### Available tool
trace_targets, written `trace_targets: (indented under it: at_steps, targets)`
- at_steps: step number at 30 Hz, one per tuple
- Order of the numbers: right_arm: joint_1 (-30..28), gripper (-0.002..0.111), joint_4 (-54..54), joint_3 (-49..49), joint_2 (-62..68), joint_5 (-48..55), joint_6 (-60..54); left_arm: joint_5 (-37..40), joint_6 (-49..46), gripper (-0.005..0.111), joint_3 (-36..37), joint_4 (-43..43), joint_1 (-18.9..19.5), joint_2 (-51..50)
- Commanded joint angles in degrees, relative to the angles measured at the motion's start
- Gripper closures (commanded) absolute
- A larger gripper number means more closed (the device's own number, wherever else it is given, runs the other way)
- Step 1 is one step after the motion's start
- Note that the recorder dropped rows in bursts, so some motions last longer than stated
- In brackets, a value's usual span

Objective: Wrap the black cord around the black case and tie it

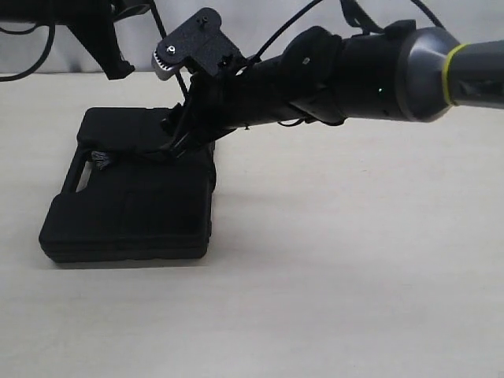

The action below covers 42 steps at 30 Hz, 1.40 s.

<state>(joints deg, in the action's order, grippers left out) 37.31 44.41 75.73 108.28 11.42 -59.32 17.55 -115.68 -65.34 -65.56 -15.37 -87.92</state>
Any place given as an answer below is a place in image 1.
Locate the black cord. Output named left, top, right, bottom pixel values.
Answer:
left=90, top=0, right=190, bottom=174

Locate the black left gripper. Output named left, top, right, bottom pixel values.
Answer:
left=1, top=0, right=158, bottom=80

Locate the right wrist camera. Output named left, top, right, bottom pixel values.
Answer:
left=152, top=7, right=246, bottom=81

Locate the black plastic carry case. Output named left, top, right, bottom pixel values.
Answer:
left=39, top=107, right=217, bottom=263

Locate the white backdrop curtain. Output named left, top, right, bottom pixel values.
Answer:
left=1, top=0, right=503, bottom=73

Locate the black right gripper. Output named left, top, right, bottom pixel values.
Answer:
left=161, top=73, right=244, bottom=160

